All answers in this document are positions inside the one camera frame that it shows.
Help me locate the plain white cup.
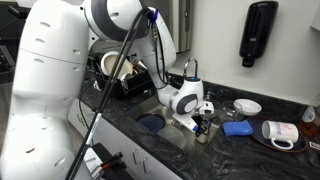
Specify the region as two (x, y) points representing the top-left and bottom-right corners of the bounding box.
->
(195, 131), (218, 145)

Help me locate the small white bowl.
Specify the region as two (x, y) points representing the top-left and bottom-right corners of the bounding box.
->
(233, 98), (263, 117)

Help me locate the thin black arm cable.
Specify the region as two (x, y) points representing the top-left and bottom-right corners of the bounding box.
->
(151, 22), (169, 86)

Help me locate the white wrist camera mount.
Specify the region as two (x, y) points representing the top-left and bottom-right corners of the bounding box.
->
(171, 112), (200, 132)

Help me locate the tall chrome faucet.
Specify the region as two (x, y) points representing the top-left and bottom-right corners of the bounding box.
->
(182, 56), (200, 80)

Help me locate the thick black cable hose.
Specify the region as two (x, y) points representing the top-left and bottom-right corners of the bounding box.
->
(64, 7), (152, 180)

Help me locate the steel pot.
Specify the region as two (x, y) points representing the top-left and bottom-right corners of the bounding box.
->
(130, 57), (148, 77)

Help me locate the black dish rack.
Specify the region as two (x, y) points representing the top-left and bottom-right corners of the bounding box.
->
(87, 52), (156, 100)

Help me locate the steel cabinet handle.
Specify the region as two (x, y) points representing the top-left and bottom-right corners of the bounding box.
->
(131, 148), (141, 165)
(142, 156), (153, 174)

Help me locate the translucent plastic lid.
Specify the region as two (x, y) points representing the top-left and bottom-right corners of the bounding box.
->
(156, 124), (188, 150)

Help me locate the white printed mug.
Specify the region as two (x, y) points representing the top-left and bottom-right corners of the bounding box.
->
(261, 119), (300, 151)

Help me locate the dark blue plate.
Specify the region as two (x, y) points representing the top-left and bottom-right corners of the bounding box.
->
(136, 113), (166, 134)

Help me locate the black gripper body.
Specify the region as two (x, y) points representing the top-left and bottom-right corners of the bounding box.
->
(194, 113), (215, 135)

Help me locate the blue sponge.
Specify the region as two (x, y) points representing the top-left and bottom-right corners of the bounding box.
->
(221, 119), (254, 138)

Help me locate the red black clamp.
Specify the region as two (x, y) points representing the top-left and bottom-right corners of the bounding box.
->
(97, 151), (125, 172)

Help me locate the black soap dispenser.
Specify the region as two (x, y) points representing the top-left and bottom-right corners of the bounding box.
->
(238, 0), (280, 69)

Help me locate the clear drinking glass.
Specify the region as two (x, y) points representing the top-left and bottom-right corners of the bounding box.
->
(217, 99), (242, 123)

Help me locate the stainless steel sink basin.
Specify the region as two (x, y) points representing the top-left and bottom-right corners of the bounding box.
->
(126, 95), (222, 156)

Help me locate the dark saucer plate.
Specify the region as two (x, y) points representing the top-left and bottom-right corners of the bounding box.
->
(249, 116), (308, 154)

